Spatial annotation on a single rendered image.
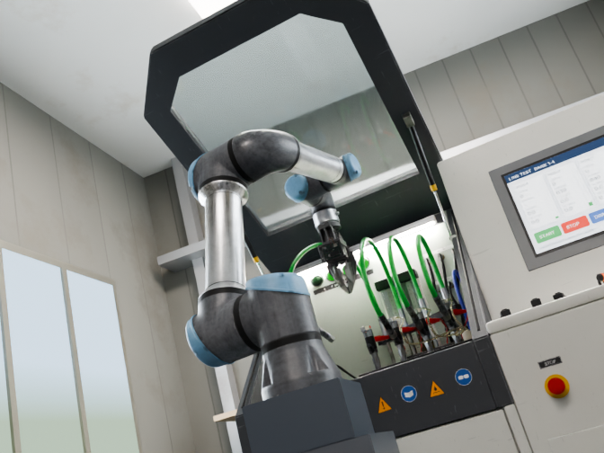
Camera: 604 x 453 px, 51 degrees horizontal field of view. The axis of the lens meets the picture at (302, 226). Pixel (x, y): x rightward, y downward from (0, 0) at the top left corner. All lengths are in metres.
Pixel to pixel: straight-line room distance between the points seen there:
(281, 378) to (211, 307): 0.23
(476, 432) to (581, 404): 0.24
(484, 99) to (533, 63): 0.40
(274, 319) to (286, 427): 0.19
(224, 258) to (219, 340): 0.19
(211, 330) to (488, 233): 0.95
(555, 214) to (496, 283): 0.25
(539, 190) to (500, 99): 2.62
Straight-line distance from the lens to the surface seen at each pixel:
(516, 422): 1.56
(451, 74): 4.63
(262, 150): 1.44
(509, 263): 1.85
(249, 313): 1.20
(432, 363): 1.58
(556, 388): 1.51
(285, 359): 1.15
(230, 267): 1.33
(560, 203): 1.90
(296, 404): 1.11
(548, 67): 4.63
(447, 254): 2.16
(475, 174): 2.01
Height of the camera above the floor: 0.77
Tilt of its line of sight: 21 degrees up
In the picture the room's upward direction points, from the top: 16 degrees counter-clockwise
